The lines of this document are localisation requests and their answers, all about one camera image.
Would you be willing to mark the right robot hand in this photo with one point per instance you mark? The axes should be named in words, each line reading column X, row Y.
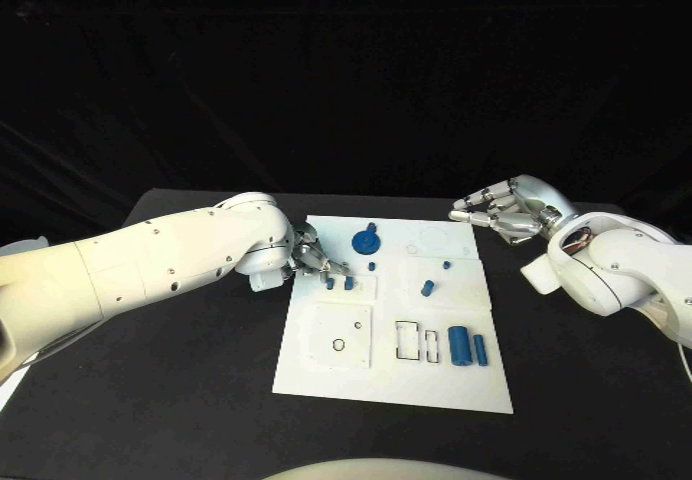
column 520, row 210

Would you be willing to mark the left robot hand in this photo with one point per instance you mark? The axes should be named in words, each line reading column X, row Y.
column 312, row 258

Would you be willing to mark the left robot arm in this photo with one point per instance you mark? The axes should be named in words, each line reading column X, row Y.
column 162, row 255

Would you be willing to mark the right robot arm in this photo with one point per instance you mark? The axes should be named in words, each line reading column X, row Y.
column 611, row 270

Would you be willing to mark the white task board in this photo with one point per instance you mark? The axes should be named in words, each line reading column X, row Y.
column 390, row 315

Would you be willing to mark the blue gear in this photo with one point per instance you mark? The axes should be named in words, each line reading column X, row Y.
column 365, row 242

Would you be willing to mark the thick blue cylinder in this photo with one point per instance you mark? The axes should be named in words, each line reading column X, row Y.
column 461, row 345

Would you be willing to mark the thin blue cylinder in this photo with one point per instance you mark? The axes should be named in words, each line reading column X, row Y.
column 481, row 350

